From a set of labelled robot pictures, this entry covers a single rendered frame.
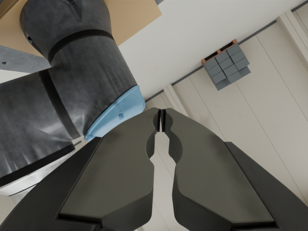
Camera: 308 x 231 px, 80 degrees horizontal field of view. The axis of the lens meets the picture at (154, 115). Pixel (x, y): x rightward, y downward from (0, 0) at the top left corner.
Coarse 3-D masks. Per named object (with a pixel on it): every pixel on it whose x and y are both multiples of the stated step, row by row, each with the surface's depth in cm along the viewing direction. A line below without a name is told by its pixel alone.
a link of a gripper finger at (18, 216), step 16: (96, 144) 8; (80, 160) 7; (48, 176) 6; (64, 176) 7; (80, 176) 7; (32, 192) 6; (48, 192) 6; (64, 192) 6; (16, 208) 5; (32, 208) 5; (48, 208) 5; (16, 224) 5; (32, 224) 5; (48, 224) 5; (64, 224) 5; (80, 224) 5; (96, 224) 5
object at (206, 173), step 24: (168, 120) 11; (192, 120) 10; (192, 144) 8; (216, 144) 8; (192, 168) 7; (216, 168) 7; (240, 168) 7; (192, 192) 6; (216, 192) 6; (240, 192) 6; (192, 216) 6; (216, 216) 6; (240, 216) 5; (264, 216) 5
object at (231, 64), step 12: (228, 48) 517; (240, 48) 509; (204, 60) 536; (216, 60) 533; (228, 60) 521; (240, 60) 513; (216, 72) 532; (228, 72) 523; (240, 72) 547; (216, 84) 568; (228, 84) 559
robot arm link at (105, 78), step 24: (72, 48) 34; (96, 48) 35; (48, 72) 33; (72, 72) 33; (96, 72) 34; (120, 72) 36; (72, 96) 32; (96, 96) 33; (120, 96) 34; (72, 120) 33; (96, 120) 33; (120, 120) 34
